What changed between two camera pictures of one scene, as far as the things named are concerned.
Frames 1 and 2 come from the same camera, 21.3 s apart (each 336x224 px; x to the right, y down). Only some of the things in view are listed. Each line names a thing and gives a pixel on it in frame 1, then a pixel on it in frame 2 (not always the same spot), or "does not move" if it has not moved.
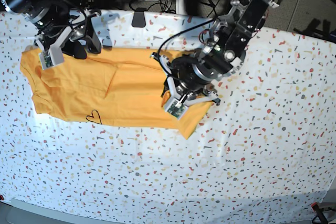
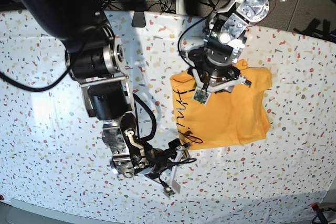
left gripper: [70, 29] to [152, 162]
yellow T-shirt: [113, 86] to [238, 117]
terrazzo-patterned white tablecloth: [269, 146] does not move
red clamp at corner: [315, 208] does not move
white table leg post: [180, 2] does not move
